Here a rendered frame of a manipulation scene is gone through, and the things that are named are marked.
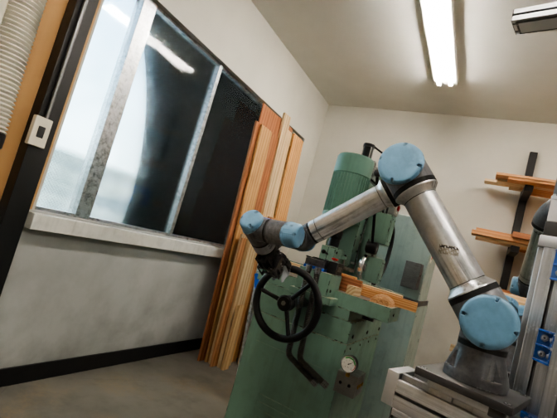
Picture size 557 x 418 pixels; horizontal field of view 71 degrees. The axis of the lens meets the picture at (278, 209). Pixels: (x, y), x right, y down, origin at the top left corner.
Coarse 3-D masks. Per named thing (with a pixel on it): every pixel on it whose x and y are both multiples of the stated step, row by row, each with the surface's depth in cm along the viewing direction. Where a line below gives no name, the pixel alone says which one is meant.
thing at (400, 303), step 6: (366, 288) 170; (366, 294) 170; (372, 294) 169; (390, 294) 166; (396, 300) 164; (402, 300) 163; (408, 300) 162; (396, 306) 163; (402, 306) 162; (408, 306) 161; (414, 306) 160; (414, 312) 160
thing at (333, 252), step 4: (324, 248) 178; (328, 248) 177; (332, 248) 177; (336, 248) 176; (320, 252) 179; (328, 252) 177; (332, 252) 176; (336, 252) 177; (340, 252) 182; (344, 252) 187; (320, 256) 178; (324, 256) 178; (328, 256) 177; (332, 256) 176; (336, 256) 178; (340, 256) 183; (340, 260) 184
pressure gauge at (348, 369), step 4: (344, 356) 147; (348, 356) 147; (352, 356) 147; (344, 360) 147; (348, 360) 147; (352, 360) 146; (356, 360) 147; (344, 364) 147; (352, 364) 146; (356, 364) 145; (344, 368) 147; (348, 368) 146; (352, 368) 145; (356, 368) 146; (348, 372) 145; (348, 376) 147
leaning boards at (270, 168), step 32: (256, 128) 318; (288, 128) 370; (256, 160) 319; (288, 160) 370; (256, 192) 326; (288, 192) 380; (224, 256) 305; (224, 288) 306; (224, 320) 297; (224, 352) 296
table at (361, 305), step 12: (288, 276) 171; (288, 288) 170; (324, 300) 152; (336, 300) 157; (348, 300) 157; (360, 300) 155; (360, 312) 154; (372, 312) 152; (384, 312) 150; (396, 312) 161
